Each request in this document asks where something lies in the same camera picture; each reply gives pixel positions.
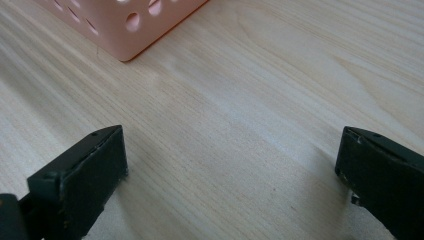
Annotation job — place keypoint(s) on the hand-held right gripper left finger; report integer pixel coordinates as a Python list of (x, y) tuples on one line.
[(83, 180)]

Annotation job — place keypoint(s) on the pink perforated plastic basket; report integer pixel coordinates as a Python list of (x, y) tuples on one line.
[(110, 30)]

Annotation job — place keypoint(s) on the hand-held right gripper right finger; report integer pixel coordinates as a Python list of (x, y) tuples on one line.
[(383, 180)]

